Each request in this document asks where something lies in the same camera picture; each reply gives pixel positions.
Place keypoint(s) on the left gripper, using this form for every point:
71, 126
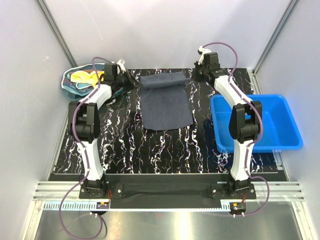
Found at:
132, 82

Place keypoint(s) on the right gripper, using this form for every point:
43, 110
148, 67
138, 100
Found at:
197, 67

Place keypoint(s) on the dark blue towel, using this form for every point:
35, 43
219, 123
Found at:
164, 102

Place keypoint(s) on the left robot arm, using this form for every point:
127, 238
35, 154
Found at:
84, 122

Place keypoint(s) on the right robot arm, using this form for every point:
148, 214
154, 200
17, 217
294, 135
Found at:
245, 124

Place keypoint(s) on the yellow towel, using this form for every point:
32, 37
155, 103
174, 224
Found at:
84, 79

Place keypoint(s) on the teal mesh laundry basket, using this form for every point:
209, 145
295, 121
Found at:
99, 94

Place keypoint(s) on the black marbled table mat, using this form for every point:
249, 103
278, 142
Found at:
126, 147

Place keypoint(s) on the blue plastic bin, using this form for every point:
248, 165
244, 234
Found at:
280, 131

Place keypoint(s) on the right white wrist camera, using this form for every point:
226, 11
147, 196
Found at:
202, 51

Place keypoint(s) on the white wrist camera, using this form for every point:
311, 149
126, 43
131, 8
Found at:
202, 51
121, 66

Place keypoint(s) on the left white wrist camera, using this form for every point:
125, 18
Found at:
121, 66

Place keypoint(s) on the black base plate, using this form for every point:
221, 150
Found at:
167, 178

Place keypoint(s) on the slotted cable duct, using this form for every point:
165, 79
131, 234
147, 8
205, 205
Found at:
99, 206

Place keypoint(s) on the aluminium frame rail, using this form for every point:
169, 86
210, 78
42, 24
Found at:
278, 191

